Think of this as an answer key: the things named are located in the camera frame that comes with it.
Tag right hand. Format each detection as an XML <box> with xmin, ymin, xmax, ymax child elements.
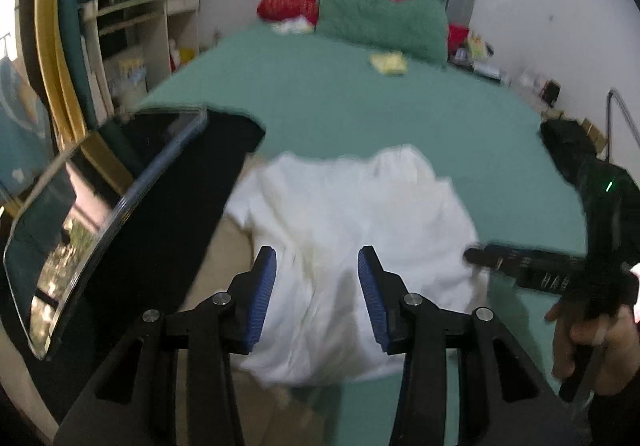
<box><xmin>544</xmin><ymin>302</ymin><xmax>639</xmax><ymax>396</ymax></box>

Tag yellow curtain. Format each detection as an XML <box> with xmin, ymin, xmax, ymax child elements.
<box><xmin>34</xmin><ymin>0</ymin><xmax>137</xmax><ymax>197</ymax></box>

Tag blue patterned blanket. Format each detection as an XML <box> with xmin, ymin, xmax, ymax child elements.
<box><xmin>0</xmin><ymin>56</ymin><xmax>54</xmax><ymax>203</ymax></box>

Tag items pile beside pillow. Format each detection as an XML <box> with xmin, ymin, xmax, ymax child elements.
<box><xmin>448</xmin><ymin>28</ymin><xmax>510</xmax><ymax>86</ymax></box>

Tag tablet with dark screen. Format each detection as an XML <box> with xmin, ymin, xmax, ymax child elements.
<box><xmin>3</xmin><ymin>110</ymin><xmax>208</xmax><ymax>360</ymax></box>

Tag beige trousers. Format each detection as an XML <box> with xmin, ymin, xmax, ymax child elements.
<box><xmin>174</xmin><ymin>155</ymin><xmax>342</xmax><ymax>446</ymax></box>

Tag black clothes pile right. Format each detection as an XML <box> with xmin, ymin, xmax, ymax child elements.
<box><xmin>539</xmin><ymin>118</ymin><xmax>597</xmax><ymax>185</ymax></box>

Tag white garment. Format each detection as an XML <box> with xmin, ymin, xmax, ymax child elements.
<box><xmin>226</xmin><ymin>145</ymin><xmax>488</xmax><ymax>386</ymax></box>

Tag yellow packet on bed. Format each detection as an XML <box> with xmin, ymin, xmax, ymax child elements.
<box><xmin>370</xmin><ymin>52</ymin><xmax>408</xmax><ymax>76</ymax></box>

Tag white paper on bed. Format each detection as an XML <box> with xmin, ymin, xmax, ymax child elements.
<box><xmin>271</xmin><ymin>15</ymin><xmax>314</xmax><ymax>36</ymax></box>

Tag cardboard box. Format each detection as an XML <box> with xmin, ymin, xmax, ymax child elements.
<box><xmin>580</xmin><ymin>118</ymin><xmax>608</xmax><ymax>155</ymax></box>

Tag green pillow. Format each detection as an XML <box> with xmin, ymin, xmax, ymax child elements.
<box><xmin>316</xmin><ymin>0</ymin><xmax>449</xmax><ymax>67</ymax></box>

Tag white wooden desk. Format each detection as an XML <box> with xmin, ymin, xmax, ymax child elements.
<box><xmin>81</xmin><ymin>0</ymin><xmax>201</xmax><ymax>123</ymax></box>

